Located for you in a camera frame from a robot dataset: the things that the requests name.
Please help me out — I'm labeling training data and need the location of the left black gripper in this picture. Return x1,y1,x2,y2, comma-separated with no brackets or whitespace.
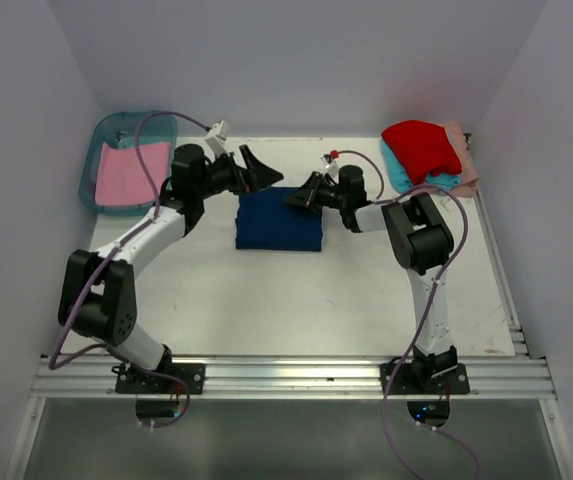
195,145,282,200

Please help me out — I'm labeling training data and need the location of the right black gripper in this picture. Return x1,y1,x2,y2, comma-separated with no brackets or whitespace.
283,171,348,213

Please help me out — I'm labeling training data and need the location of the navy blue Mickey t-shirt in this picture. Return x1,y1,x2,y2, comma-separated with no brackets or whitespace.
235,187,323,252

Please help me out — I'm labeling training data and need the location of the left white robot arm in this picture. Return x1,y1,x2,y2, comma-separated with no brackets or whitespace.
56,144,284,393

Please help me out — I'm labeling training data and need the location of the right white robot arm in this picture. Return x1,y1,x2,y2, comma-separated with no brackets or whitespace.
285,165,458,395

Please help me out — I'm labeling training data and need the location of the teal plastic bin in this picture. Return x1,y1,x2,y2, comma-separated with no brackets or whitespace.
79,111,177,216

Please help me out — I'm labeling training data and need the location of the pink beige folded t-shirt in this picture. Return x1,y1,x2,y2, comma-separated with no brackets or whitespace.
439,122,479,198

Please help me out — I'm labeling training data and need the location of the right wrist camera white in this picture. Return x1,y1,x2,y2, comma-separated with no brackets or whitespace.
321,150,339,178

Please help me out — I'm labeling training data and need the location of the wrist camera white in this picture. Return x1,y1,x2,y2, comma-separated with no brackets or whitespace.
204,120,230,158
321,150,339,178

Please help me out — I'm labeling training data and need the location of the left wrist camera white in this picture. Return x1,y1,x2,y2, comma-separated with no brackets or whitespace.
204,120,230,158

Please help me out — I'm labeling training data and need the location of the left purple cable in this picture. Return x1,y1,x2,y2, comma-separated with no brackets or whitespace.
47,109,212,429

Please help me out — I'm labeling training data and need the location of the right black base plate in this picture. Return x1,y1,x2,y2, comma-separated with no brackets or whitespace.
379,357,471,395

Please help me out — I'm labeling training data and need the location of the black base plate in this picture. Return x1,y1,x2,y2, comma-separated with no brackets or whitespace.
379,357,471,395
111,363,206,395

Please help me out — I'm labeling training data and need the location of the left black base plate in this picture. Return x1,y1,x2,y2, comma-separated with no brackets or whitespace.
111,363,206,395

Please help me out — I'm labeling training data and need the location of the aluminium mounting rail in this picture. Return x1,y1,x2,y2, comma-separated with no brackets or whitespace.
30,355,556,400

